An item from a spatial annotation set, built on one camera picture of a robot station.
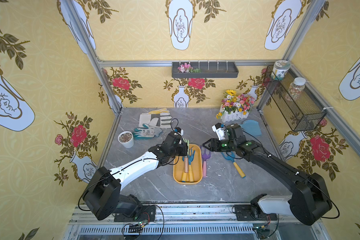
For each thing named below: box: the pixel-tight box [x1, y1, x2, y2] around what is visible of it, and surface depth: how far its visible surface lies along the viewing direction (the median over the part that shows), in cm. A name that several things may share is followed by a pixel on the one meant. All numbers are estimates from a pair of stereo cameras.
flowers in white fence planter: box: [216, 89, 255, 123], surface depth 106 cm
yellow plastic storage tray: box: [173, 144, 203, 185], surface depth 89 cm
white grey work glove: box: [138, 112, 173, 129], surface depth 116 cm
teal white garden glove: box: [133, 123, 164, 139], surface depth 108 cm
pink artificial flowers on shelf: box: [177, 62, 201, 73], surface depth 89 cm
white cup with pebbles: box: [117, 130, 134, 149], surface depth 97 cm
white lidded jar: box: [271, 60, 291, 81], surface depth 87 cm
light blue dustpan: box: [239, 120, 262, 136], surface depth 112 cm
